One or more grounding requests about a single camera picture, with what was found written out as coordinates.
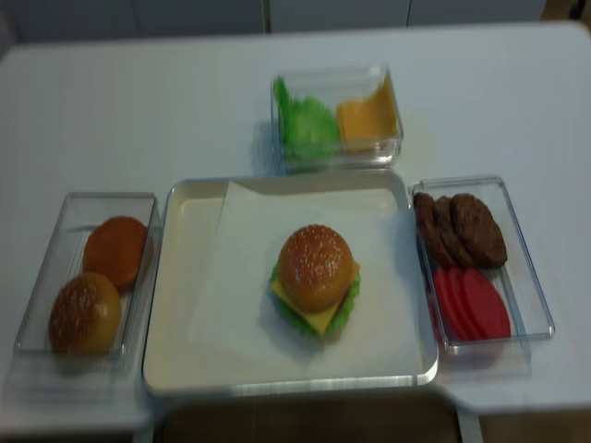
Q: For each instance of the white serving tray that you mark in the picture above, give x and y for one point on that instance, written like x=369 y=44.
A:
x=174 y=364

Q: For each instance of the yellow cheese slice on burger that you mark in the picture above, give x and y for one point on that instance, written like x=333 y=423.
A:
x=321 y=324

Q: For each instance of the brown patty left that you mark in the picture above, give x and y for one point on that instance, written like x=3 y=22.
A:
x=428 y=228

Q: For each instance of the brown patty middle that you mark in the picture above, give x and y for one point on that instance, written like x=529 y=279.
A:
x=451 y=242

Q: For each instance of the red tomato slice left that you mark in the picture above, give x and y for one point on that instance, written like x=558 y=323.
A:
x=449 y=305

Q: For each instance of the red tomato slice middle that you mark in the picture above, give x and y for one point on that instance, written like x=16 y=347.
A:
x=470 y=331

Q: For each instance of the clear box patties and tomatoes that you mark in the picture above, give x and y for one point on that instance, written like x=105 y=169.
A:
x=516 y=281

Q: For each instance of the yellow cheese slices in box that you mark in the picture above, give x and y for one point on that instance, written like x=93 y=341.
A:
x=365 y=123

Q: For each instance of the clear box with buns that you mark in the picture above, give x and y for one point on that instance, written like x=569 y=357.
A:
x=80 y=215

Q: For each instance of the green lettuce leaves in box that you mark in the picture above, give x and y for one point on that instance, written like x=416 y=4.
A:
x=308 y=128

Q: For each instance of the brown patty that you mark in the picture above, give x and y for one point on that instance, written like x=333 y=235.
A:
x=428 y=228
x=478 y=232
x=451 y=242

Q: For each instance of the clear box lettuce and cheese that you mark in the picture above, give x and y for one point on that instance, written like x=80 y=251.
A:
x=333 y=86

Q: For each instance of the red tomato slice right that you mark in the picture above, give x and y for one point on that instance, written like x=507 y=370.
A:
x=484 y=306

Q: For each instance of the sesame bun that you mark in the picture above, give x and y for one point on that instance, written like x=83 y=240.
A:
x=85 y=316
x=316 y=268

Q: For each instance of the red tomato slice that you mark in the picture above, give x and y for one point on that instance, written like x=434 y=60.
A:
x=484 y=306
x=470 y=331
x=449 y=305

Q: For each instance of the green lettuce leaf on burger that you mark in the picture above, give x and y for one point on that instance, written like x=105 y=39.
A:
x=316 y=295

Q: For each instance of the white parchment paper sheet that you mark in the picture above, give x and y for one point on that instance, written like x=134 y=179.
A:
x=237 y=313

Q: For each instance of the flat orange bun bottom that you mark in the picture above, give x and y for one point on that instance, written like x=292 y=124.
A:
x=114 y=249

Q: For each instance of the brown patty right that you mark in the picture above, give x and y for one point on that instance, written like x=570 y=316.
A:
x=478 y=232

